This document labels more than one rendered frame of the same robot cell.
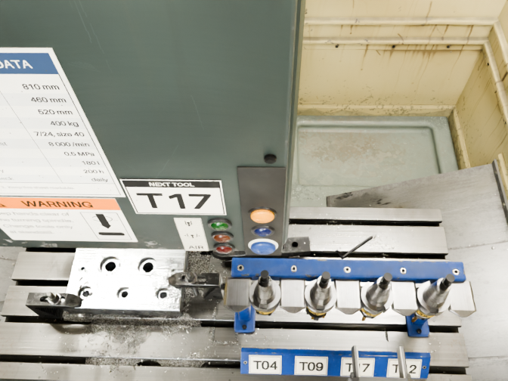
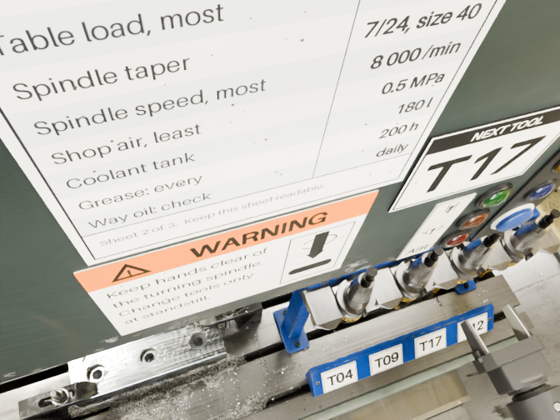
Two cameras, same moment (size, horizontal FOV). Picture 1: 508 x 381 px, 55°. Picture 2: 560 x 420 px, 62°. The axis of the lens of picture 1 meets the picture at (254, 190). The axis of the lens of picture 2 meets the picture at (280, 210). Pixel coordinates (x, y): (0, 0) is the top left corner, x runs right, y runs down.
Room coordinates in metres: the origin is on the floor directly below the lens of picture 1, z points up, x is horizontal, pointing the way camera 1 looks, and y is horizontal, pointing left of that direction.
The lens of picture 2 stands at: (0.17, 0.26, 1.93)
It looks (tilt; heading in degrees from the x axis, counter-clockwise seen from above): 60 degrees down; 327
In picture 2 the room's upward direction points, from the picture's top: 10 degrees clockwise
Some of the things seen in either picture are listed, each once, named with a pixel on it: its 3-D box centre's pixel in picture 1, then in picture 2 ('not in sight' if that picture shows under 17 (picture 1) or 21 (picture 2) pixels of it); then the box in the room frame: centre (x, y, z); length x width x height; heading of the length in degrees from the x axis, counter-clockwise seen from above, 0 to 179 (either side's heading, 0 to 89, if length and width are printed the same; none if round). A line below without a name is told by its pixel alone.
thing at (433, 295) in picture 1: (438, 290); (532, 232); (0.30, -0.34, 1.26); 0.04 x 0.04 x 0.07
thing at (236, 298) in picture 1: (237, 294); (323, 308); (0.33, 0.04, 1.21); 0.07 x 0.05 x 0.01; 176
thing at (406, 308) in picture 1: (404, 298); (492, 252); (0.30, -0.29, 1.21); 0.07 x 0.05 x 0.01; 176
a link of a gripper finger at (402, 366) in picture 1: (404, 363); (517, 322); (0.19, -0.27, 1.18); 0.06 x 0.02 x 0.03; 176
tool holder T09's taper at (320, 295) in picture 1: (322, 288); (422, 268); (0.32, -0.12, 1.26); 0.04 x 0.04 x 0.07
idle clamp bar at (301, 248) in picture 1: (261, 251); not in sight; (0.54, -0.01, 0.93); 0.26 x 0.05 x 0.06; 91
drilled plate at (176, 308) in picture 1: (130, 268); (142, 324); (0.50, 0.33, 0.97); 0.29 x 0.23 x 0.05; 86
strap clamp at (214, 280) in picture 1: (195, 283); (230, 314); (0.44, 0.16, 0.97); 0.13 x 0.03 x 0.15; 86
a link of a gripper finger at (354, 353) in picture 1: (353, 362); (471, 339); (0.19, -0.17, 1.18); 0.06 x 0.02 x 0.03; 176
